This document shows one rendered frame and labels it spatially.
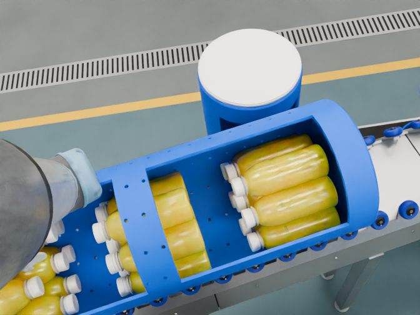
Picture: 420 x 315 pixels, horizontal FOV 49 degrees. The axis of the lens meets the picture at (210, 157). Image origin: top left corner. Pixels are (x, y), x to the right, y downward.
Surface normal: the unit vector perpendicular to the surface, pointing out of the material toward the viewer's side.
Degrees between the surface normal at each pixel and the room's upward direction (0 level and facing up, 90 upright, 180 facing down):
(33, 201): 89
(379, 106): 0
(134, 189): 4
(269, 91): 0
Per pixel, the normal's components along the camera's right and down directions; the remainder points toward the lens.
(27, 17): -0.10, -0.53
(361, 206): 0.24, 0.50
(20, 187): 0.94, -0.33
